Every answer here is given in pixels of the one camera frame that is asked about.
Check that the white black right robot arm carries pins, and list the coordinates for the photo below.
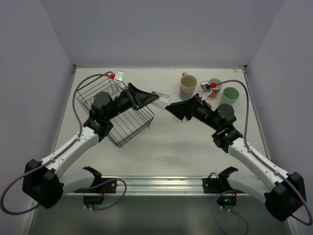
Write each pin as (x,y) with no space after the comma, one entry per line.
(281,192)

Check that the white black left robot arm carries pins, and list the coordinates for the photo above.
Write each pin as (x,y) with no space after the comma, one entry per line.
(44,180)

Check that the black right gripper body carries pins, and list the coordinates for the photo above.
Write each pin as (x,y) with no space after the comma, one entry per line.
(192,106)

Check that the light green plastic cup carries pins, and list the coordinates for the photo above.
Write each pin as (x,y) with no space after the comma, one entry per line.
(229,96)

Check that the dark wire dish rack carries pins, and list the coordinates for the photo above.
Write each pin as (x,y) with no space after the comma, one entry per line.
(128,124)

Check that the pink ceramic mug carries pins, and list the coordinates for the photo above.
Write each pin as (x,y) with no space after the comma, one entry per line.
(215,88)

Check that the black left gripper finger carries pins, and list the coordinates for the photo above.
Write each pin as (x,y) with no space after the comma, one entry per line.
(134,91)
(146,99)

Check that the large cream floral mug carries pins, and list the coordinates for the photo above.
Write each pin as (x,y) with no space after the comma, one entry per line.
(187,86)

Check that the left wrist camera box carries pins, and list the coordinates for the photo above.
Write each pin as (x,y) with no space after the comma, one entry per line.
(119,79)

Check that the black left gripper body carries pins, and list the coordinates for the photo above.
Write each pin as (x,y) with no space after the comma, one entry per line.
(133,96)

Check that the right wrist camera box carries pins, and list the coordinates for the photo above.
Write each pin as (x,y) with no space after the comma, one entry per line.
(206,87)

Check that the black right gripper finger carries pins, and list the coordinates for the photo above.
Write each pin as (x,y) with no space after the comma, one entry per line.
(194,99)
(181,110)

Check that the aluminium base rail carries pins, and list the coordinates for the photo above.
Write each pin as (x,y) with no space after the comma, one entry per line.
(168,186)

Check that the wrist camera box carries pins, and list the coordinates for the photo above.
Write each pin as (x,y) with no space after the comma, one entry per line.
(119,79)
(206,87)

